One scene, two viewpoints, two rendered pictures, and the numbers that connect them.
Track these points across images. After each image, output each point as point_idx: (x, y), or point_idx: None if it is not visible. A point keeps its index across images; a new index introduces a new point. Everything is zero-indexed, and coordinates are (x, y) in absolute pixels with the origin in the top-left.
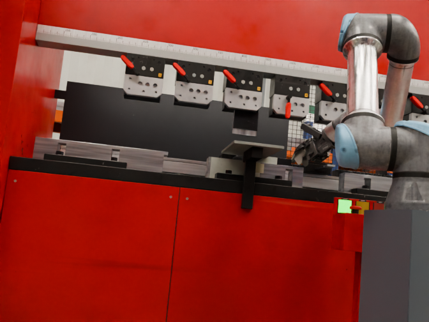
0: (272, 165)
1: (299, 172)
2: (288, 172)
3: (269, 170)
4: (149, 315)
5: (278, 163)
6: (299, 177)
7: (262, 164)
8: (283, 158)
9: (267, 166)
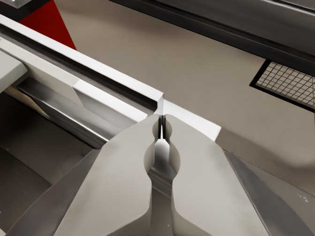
0: (59, 114)
1: (168, 185)
2: (299, 0)
3: (61, 120)
4: None
5: (90, 108)
6: (169, 190)
7: (24, 94)
8: (98, 102)
9: (44, 106)
